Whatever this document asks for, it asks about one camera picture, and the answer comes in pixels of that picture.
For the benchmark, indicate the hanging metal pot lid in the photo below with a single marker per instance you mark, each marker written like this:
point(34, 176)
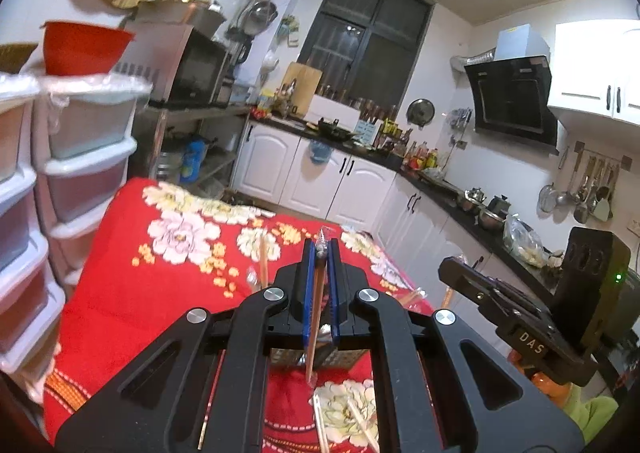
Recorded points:
point(420, 112)

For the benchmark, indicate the red plastic basin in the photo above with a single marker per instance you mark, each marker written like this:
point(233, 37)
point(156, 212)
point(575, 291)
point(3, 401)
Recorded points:
point(78, 49)

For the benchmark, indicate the white lower cabinets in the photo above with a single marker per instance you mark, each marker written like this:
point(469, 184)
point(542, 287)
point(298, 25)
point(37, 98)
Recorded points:
point(415, 223)

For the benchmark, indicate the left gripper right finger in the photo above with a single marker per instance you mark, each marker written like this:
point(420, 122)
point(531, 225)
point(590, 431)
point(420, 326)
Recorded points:
point(438, 385)

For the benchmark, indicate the brown perforated utensil holder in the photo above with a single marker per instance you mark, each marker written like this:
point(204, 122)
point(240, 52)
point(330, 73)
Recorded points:
point(326, 355)

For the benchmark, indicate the white upper cabinet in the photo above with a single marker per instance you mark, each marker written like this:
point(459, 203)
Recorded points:
point(595, 77)

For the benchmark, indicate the wooden cutting board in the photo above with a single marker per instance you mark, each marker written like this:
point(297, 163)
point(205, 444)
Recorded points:
point(300, 83)

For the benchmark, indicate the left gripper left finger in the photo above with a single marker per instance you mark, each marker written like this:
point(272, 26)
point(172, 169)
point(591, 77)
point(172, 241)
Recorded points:
point(201, 385)

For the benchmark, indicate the chopstick pair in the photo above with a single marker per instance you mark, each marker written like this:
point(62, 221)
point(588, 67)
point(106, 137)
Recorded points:
point(321, 251)
point(417, 295)
point(363, 426)
point(320, 427)
point(257, 276)

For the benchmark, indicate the metal shelf rack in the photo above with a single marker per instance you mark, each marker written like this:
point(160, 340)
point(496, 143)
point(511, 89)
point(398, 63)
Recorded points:
point(162, 136)

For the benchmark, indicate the green right sleeve forearm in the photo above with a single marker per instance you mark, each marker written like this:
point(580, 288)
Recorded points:
point(590, 416)

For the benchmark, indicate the red floral tablecloth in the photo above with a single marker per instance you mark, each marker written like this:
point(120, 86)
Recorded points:
point(160, 252)

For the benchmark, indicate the white plastic drawer tower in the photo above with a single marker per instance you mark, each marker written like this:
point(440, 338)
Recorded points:
point(31, 300)
point(81, 144)

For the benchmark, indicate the blue canister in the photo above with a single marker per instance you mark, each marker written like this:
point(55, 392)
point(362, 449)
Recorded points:
point(192, 160)

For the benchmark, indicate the dark kitchen window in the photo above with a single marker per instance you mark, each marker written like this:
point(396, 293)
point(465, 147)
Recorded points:
point(366, 49)

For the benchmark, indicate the black wok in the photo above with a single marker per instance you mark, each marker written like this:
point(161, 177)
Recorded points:
point(333, 131)

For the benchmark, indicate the black range hood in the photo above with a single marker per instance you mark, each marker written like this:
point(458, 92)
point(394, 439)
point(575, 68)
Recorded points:
point(510, 86)

